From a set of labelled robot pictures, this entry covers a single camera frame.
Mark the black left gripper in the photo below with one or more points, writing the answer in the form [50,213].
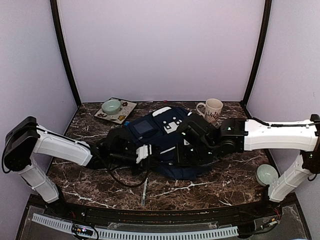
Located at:
[144,162]

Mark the right black frame post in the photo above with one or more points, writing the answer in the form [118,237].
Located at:
[259,51]

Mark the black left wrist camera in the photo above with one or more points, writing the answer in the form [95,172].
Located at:
[118,139]

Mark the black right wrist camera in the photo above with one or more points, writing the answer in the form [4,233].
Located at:
[194,129]

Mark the left black frame post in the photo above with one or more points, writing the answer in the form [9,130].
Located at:
[63,51]

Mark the grey slotted cable duct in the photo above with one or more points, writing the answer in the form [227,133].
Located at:
[86,232]

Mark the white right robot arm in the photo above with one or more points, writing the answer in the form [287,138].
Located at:
[205,142]

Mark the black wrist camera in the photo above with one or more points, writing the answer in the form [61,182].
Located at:
[118,139]
[194,129]

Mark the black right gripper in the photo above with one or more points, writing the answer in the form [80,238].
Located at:
[181,159]

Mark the black frame post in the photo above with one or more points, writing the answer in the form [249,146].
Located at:
[259,51]
[63,51]

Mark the black front rail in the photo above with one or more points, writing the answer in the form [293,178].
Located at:
[239,214]

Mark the navy blue student backpack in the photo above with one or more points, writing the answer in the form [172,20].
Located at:
[159,129]

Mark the pale green bowl right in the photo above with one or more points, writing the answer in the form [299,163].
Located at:
[266,174]

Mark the clear pen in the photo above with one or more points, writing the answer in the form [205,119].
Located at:
[144,191]

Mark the cream floral mug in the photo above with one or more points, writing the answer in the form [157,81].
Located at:
[212,110]

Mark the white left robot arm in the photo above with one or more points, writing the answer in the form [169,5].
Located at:
[28,138]

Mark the pale green bowl on plate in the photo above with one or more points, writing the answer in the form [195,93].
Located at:
[111,107]

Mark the square floral plate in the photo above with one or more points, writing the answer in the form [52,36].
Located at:
[125,110]

